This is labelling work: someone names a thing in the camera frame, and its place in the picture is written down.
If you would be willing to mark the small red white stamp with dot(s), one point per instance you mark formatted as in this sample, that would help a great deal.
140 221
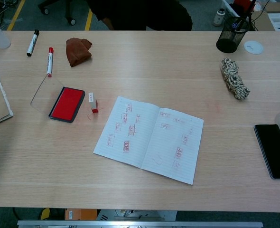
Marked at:
93 103

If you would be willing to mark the open lined notebook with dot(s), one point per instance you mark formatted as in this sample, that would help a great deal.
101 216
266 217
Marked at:
135 135

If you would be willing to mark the red ink pad clear lid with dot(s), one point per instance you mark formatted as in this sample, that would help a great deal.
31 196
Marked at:
67 105

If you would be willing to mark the brown folded cloth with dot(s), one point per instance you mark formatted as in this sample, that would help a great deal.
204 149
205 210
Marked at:
77 52

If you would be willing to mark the person in black clothes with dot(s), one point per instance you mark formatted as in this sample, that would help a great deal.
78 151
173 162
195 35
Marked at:
144 14

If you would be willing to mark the black white rolled cloth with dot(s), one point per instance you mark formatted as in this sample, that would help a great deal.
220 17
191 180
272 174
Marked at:
233 78

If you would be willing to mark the red capped whiteboard marker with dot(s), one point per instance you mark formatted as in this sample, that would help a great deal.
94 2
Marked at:
50 60

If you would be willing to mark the black mesh pen holder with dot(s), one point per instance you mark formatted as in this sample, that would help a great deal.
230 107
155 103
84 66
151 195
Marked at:
230 39

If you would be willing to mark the white thermos bottle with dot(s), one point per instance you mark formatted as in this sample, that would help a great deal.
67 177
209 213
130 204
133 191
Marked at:
219 17

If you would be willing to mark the black office chair base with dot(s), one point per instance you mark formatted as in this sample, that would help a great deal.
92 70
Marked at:
68 9

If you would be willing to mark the black capped whiteboard marker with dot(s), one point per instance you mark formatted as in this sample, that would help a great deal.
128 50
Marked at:
32 44

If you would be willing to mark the blue pen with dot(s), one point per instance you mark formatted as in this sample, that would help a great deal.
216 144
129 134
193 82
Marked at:
235 25

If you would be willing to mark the yellow plastic part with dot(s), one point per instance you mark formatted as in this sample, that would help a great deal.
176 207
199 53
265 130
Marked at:
45 213

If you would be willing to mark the white plastic crate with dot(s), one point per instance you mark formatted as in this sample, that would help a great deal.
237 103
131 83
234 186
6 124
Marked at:
229 8

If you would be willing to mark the black smartphone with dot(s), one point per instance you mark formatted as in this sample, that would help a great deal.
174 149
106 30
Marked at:
274 150

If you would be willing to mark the brown cardboard box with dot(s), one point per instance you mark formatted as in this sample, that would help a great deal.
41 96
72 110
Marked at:
261 21

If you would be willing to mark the aluminium profile rail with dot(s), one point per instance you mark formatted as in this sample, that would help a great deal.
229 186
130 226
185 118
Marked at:
140 224

